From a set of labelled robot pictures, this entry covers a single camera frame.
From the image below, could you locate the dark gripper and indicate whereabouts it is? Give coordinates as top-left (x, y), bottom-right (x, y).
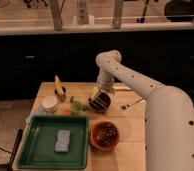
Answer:
top-left (88, 87), bottom-right (111, 113)

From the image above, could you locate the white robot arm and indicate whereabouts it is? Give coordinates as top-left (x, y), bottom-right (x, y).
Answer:
top-left (96, 50), bottom-right (194, 171)

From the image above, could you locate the orange-brown bowl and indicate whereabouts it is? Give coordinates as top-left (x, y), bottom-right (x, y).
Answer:
top-left (89, 121), bottom-right (119, 152)

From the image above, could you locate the green leafy toy vegetable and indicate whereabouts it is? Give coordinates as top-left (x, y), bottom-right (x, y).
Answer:
top-left (70, 97), bottom-right (87, 115)

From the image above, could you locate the metal spoon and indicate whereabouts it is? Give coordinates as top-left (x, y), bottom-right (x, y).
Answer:
top-left (120, 98), bottom-right (144, 110)

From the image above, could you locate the dark small cup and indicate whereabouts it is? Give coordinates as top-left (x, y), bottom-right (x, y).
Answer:
top-left (54, 87), bottom-right (66, 103)

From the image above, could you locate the yellow banana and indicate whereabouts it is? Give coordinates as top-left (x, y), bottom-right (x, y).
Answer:
top-left (55, 75), bottom-right (63, 94)

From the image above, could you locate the white round container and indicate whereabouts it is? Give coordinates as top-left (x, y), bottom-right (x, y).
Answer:
top-left (42, 96), bottom-right (58, 113)

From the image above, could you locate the blue-grey sponge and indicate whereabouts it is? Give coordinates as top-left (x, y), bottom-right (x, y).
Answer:
top-left (55, 130), bottom-right (70, 152)

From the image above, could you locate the green plastic tray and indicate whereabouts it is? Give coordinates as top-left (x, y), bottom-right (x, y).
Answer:
top-left (17, 116), bottom-right (89, 170)

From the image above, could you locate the black bar at table edge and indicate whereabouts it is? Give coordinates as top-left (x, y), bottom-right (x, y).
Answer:
top-left (7, 129), bottom-right (23, 171)

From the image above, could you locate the black cabinet counter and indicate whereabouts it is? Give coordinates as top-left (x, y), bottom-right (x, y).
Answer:
top-left (0, 30), bottom-right (194, 100)

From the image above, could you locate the wooden post right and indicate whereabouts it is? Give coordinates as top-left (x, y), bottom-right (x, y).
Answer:
top-left (112, 0), bottom-right (123, 29)

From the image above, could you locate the wooden post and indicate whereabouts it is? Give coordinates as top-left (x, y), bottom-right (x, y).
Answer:
top-left (112, 0), bottom-right (123, 29)
top-left (49, 0), bottom-right (62, 30)

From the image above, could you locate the wooden post left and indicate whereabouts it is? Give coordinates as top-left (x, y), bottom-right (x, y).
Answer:
top-left (49, 0), bottom-right (62, 30)

